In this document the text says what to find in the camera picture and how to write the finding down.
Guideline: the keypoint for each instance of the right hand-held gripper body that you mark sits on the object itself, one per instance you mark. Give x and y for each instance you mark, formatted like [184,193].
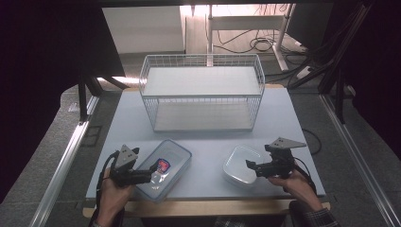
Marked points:
[280,157]

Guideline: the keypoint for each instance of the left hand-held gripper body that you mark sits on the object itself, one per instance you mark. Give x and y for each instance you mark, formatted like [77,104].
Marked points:
[125,157]

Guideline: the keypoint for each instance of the white square lidded container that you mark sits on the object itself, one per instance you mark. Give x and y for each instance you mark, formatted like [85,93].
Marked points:
[239,164]

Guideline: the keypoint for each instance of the clear rectangular container blue rim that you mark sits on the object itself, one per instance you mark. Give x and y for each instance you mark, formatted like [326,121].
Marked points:
[176,157]

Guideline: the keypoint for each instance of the person's right hand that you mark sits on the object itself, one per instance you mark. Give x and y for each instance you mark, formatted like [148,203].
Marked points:
[294,186]

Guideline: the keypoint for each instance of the person's left hand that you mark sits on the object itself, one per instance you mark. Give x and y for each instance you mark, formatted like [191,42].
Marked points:
[112,197]

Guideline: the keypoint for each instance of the clear packet with red print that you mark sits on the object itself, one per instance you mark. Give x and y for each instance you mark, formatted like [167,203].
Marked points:
[161,171]

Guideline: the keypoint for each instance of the black metal stand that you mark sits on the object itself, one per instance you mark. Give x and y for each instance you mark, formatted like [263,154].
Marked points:
[83,97]
[339,78]

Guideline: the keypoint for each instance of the white power strip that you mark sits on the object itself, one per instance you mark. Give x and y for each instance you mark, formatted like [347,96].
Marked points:
[304,72]

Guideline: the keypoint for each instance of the black curtain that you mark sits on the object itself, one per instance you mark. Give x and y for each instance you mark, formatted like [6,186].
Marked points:
[47,78]
[378,69]

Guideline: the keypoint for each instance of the white cabinet panel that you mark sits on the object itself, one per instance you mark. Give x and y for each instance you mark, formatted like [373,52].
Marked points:
[145,28]

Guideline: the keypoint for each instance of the aluminium rail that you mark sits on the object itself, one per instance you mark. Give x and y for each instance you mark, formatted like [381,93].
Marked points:
[359,164]
[61,164]

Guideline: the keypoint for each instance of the white metal desk frame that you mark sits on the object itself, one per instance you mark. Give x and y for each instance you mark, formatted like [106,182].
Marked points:
[246,22]

